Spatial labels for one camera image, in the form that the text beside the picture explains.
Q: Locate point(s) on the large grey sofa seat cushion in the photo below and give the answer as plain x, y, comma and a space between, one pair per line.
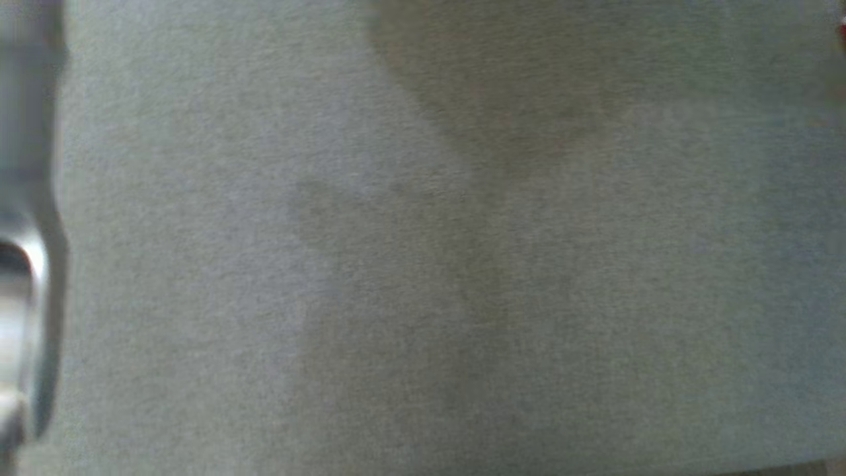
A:
429, 264

